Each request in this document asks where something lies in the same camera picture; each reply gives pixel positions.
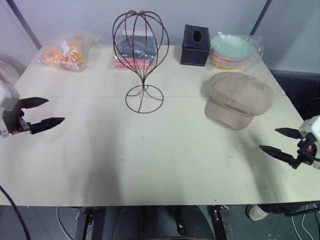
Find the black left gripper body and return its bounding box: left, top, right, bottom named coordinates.
left=4, top=99, right=32, bottom=136

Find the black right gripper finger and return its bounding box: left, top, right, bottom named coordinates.
left=259, top=145, right=300, bottom=170
left=274, top=127, right=304, bottom=140

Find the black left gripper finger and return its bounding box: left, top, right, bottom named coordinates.
left=18, top=96, right=50, bottom=110
left=26, top=117, right=66, bottom=136

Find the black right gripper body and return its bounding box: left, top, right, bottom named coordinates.
left=296, top=132, right=318, bottom=167

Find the pale pink rounded object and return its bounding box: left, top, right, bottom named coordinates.
left=0, top=56, right=24, bottom=87

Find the clear bag of orange toys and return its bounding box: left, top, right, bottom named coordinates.
left=36, top=32, right=101, bottom=73

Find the beige newsboy cap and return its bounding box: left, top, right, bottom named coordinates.
left=201, top=72, right=275, bottom=131

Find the white shoe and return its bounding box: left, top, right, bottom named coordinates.
left=246, top=204, right=269, bottom=221

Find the black metal table leg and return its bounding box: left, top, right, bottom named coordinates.
left=74, top=206, right=94, bottom=240
left=209, top=204, right=235, bottom=240

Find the clear plastic bag with plates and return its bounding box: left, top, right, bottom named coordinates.
left=206, top=31, right=265, bottom=73

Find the stack of pastel plates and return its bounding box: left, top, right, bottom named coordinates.
left=208, top=51, right=251, bottom=70

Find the clear bag of folded cloths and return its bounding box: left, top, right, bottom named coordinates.
left=109, top=31, right=159, bottom=71

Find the mint green plate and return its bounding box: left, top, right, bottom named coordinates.
left=209, top=34, right=253, bottom=59

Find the black leather tissue box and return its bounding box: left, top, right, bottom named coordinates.
left=180, top=23, right=211, bottom=68

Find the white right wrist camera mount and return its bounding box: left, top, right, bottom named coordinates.
left=298, top=115, right=320, bottom=171

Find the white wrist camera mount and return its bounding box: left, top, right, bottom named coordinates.
left=0, top=81, right=20, bottom=139
left=298, top=115, right=320, bottom=171

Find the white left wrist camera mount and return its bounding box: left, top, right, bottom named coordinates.
left=0, top=81, right=20, bottom=139

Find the orange ring toy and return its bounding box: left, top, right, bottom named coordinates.
left=41, top=46, right=63, bottom=65

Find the white floor cable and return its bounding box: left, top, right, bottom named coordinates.
left=298, top=212, right=320, bottom=240
left=55, top=206, right=77, bottom=240

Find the grey metal frame bar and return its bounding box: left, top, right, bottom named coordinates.
left=248, top=0, right=273, bottom=36
left=11, top=0, right=43, bottom=50

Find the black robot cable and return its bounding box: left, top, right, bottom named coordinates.
left=0, top=185, right=31, bottom=240

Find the brown wire hat stand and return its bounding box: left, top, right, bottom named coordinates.
left=112, top=9, right=170, bottom=115

